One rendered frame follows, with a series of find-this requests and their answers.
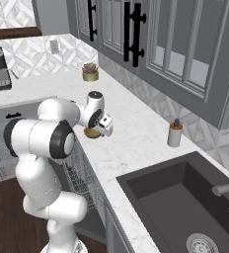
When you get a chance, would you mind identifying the dishwasher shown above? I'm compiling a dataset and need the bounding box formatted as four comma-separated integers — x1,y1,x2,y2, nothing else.
50,131,109,244

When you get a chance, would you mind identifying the black drawer handle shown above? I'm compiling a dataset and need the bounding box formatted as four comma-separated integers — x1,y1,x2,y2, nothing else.
5,112,23,120

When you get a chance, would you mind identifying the brown wooden window sill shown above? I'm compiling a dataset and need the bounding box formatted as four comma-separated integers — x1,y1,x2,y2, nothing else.
0,26,43,42

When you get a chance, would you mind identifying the grey tap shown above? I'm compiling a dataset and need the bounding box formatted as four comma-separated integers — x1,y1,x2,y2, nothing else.
211,181,229,198

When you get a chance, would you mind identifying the brown bowl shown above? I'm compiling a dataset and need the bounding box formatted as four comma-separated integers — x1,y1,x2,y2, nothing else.
83,126,103,140

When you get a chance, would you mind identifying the black sink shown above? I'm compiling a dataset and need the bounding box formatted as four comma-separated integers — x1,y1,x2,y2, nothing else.
115,150,229,253

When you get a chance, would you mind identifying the potted succulent plant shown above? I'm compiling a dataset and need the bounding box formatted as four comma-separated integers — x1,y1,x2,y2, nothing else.
81,62,100,83

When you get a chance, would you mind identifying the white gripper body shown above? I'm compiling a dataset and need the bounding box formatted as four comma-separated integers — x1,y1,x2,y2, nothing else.
99,114,115,138

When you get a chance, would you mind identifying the white soap dispenser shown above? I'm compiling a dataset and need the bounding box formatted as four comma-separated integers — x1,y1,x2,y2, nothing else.
166,118,184,148

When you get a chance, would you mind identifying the white wall outlet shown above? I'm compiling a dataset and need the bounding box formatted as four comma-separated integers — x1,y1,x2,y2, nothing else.
49,39,60,55

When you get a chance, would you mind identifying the black cupboard handle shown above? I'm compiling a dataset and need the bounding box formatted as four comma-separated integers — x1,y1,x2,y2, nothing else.
131,2,147,68
87,0,98,42

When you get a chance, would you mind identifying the grey glass cupboard door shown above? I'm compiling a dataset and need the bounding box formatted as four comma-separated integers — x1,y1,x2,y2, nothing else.
137,0,229,130
74,0,102,51
99,0,141,74

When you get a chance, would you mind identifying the grey base cupboard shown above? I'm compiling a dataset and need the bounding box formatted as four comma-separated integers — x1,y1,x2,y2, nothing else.
104,207,134,253

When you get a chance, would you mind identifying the grey drawer front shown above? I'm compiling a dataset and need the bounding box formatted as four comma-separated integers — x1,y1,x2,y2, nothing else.
0,97,59,130

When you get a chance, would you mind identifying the wire dishwasher rack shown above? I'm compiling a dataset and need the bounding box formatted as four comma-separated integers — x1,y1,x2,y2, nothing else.
62,132,107,211

